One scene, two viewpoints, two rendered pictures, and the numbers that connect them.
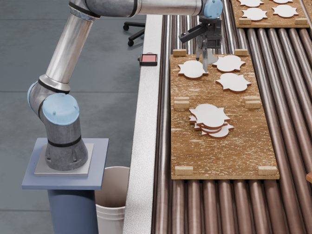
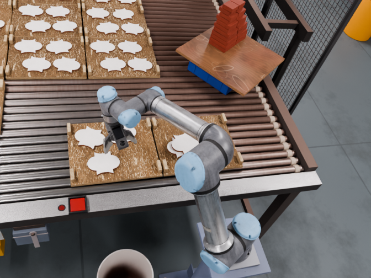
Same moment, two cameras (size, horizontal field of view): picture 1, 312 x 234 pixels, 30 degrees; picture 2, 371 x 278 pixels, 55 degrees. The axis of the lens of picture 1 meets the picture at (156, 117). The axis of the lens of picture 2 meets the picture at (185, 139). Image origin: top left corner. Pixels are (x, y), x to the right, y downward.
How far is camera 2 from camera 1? 240 cm
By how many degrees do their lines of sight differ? 80
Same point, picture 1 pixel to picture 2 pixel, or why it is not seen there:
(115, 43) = not seen: outside the picture
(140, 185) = (253, 184)
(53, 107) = (256, 226)
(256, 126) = not seen: hidden behind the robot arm
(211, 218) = (265, 146)
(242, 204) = (248, 133)
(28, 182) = (266, 266)
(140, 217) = (279, 180)
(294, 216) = (247, 112)
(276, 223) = (255, 119)
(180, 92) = (142, 170)
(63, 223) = not seen: hidden behind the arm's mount
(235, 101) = (148, 134)
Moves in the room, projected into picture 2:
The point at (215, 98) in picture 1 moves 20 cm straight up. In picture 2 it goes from (146, 146) to (150, 119)
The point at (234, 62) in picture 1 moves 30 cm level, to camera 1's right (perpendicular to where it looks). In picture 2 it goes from (88, 133) to (82, 90)
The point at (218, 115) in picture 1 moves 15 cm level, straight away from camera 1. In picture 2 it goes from (184, 138) to (154, 137)
